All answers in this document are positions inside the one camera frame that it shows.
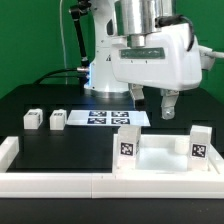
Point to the white square table top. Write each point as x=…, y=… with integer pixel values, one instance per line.
x=167, y=154

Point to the white sheet with AprilTags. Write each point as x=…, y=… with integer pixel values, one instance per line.
x=107, y=118

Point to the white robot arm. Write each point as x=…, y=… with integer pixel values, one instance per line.
x=142, y=43

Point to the white U-shaped obstacle fence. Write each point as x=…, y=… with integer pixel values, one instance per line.
x=103, y=185

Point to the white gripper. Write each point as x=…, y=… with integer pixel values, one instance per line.
x=163, y=63

